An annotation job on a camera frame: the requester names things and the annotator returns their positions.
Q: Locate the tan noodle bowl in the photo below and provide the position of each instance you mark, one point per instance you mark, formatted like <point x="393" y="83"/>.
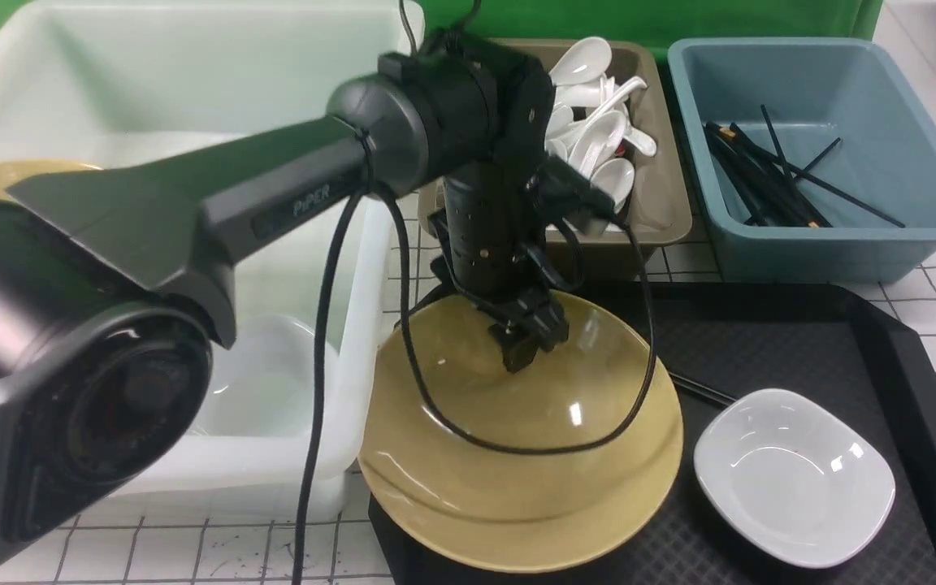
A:
<point x="511" y="513"/>

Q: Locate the white square dish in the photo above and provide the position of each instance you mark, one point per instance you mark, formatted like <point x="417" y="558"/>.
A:
<point x="793" y="479"/>

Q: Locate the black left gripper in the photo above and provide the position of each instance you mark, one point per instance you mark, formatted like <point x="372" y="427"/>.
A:
<point x="493" y="242"/>

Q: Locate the black chopsticks in bin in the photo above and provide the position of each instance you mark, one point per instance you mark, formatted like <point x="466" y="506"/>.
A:
<point x="768" y="184"/>

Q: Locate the blue chopstick bin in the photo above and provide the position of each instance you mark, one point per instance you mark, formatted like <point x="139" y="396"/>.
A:
<point x="839" y="102"/>

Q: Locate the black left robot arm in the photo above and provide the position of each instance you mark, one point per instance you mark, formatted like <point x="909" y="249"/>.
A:
<point x="116" y="285"/>

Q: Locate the black chopstick pair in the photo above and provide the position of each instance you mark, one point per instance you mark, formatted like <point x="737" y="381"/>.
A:
<point x="702" y="391"/>

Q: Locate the white dish in tub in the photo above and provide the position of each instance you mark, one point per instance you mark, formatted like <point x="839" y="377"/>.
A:
<point x="263" y="386"/>

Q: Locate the olive green spoon bin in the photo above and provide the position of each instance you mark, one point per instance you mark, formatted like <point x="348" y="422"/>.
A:
<point x="658" y="211"/>

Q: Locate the black plastic tray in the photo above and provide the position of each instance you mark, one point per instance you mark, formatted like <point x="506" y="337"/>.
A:
<point x="823" y="342"/>

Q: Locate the pile of white spoons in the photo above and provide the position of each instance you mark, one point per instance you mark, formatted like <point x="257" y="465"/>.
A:
<point x="590" y="122"/>

